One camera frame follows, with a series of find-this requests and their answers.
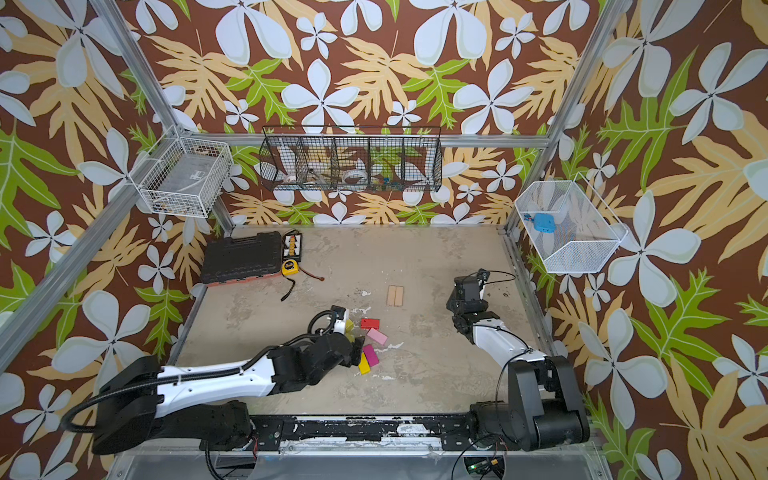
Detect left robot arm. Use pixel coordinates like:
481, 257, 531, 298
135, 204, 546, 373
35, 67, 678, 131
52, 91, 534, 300
61, 332, 364, 455

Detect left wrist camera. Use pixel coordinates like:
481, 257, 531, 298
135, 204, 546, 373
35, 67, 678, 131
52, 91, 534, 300
328, 305, 349, 334

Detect white wire basket left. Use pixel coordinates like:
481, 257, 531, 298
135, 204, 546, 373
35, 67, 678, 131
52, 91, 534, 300
132, 133, 233, 218

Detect blue object in basket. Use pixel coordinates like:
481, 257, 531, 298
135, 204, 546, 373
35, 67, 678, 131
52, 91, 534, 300
524, 213, 557, 233

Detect yellow tape measure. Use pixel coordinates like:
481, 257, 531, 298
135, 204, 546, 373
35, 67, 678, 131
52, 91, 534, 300
281, 259, 300, 277

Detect magenta wood block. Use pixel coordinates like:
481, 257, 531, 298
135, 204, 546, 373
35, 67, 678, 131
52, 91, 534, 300
362, 344, 380, 367

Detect red wood block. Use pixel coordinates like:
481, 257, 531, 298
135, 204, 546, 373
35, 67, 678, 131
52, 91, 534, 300
359, 318, 380, 330

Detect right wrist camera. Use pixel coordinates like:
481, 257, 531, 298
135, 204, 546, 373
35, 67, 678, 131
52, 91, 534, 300
475, 269, 491, 290

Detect white wire basket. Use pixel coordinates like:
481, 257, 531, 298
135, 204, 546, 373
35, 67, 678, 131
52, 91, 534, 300
132, 133, 233, 218
515, 174, 629, 276

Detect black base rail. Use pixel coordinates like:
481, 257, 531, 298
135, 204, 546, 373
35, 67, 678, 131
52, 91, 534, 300
250, 413, 474, 452

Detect yellow long block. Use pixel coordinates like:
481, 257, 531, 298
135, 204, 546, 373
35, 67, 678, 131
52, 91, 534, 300
358, 353, 371, 375

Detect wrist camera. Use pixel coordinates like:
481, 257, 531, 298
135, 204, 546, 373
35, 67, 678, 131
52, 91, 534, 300
475, 269, 491, 290
328, 305, 349, 334

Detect pink wood block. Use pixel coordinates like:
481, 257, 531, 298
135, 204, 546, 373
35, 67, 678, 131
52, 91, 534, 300
367, 329, 388, 346

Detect black and red tool case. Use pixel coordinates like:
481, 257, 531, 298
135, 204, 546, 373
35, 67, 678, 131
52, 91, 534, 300
200, 231, 283, 285

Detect natural wood block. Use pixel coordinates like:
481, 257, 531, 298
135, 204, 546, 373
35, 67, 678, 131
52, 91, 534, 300
393, 286, 404, 307
387, 285, 397, 307

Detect black wire basket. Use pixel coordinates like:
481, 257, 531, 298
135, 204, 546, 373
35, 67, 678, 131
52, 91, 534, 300
256, 125, 444, 192

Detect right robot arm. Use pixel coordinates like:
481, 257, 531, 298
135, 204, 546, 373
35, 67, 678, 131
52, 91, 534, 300
446, 269, 590, 451

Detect white wire basket right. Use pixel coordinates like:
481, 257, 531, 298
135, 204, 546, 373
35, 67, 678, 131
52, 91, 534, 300
515, 174, 629, 276

